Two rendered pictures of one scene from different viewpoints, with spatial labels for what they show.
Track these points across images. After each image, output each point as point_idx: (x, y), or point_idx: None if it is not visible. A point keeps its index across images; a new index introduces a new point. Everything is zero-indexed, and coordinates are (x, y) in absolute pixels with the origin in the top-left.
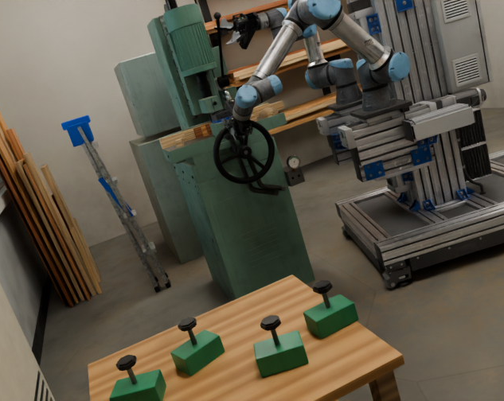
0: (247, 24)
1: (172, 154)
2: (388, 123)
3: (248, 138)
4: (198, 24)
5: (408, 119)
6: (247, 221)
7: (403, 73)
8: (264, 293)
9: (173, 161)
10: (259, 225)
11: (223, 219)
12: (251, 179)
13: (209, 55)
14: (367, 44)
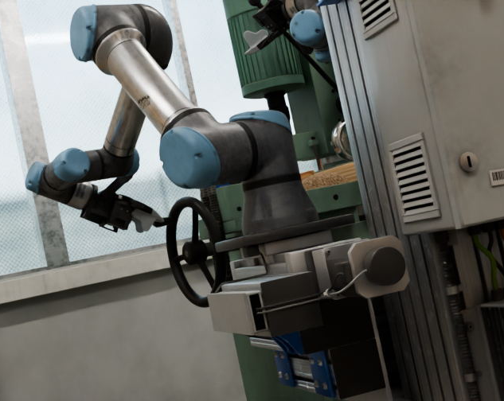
0: (266, 16)
1: (198, 226)
2: (256, 273)
3: (229, 227)
4: (245, 13)
5: (248, 277)
6: (271, 375)
7: (182, 175)
8: None
9: (200, 237)
10: (287, 391)
11: (247, 354)
12: (198, 301)
13: (257, 67)
14: (142, 108)
